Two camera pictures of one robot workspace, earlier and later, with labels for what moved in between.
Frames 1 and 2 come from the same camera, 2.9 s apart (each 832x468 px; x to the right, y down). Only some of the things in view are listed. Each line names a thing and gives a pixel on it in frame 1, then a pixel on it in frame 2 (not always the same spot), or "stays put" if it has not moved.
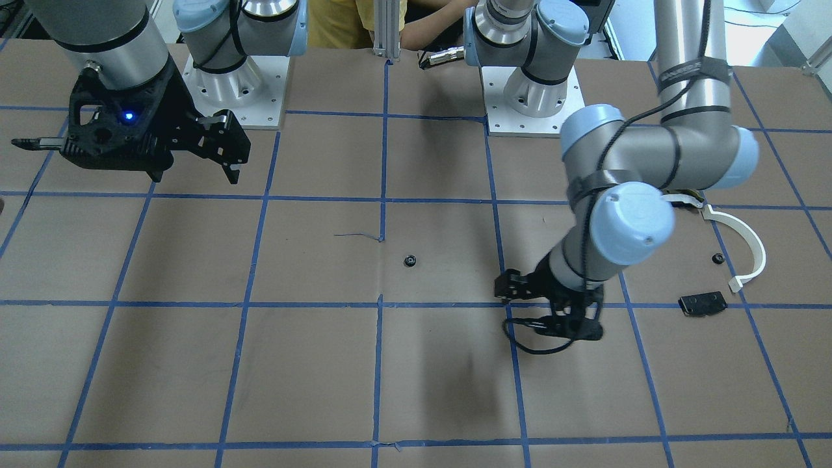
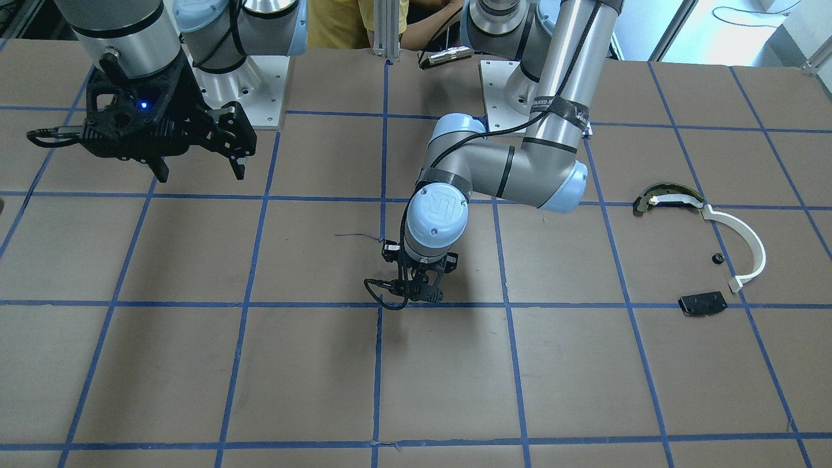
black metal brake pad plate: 702,303 stays put
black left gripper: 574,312 to 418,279
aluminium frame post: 386,34 stays put
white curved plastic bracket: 736,283 stays put
